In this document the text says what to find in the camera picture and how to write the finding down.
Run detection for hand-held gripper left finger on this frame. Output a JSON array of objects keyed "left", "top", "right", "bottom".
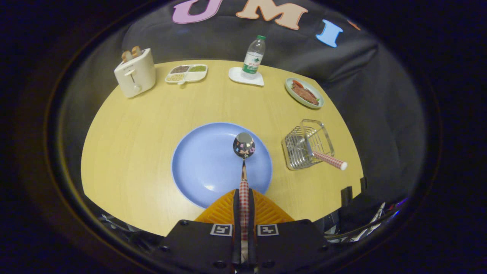
[{"left": 152, "top": 188, "right": 244, "bottom": 274}]

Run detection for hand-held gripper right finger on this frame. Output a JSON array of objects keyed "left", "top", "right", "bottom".
[{"left": 248, "top": 188, "right": 337, "bottom": 273}]

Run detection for fork with red checked handle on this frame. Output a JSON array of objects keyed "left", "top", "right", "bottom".
[{"left": 301, "top": 139, "right": 348, "bottom": 170}]

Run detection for spoon with red checked handle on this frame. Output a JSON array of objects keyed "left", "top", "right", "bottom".
[{"left": 233, "top": 132, "right": 256, "bottom": 244}]

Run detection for blue round plate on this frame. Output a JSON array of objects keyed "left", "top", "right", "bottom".
[{"left": 172, "top": 122, "right": 273, "bottom": 209}]

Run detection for green plate of meat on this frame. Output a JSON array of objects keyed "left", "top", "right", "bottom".
[{"left": 285, "top": 78, "right": 325, "bottom": 110}]

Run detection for white divided dish of grains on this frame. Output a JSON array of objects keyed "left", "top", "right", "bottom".
[{"left": 165, "top": 64, "right": 208, "bottom": 85}]

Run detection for white square coaster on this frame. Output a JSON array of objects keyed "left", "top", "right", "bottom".
[{"left": 228, "top": 67, "right": 265, "bottom": 87}]

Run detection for white toaster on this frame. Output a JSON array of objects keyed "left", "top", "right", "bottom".
[{"left": 114, "top": 48, "right": 156, "bottom": 99}]

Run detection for clear water bottle green cap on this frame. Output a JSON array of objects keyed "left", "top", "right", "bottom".
[{"left": 241, "top": 35, "right": 267, "bottom": 80}]

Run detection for metal wire cutlery basket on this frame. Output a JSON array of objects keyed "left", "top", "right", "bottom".
[{"left": 282, "top": 119, "right": 335, "bottom": 170}]

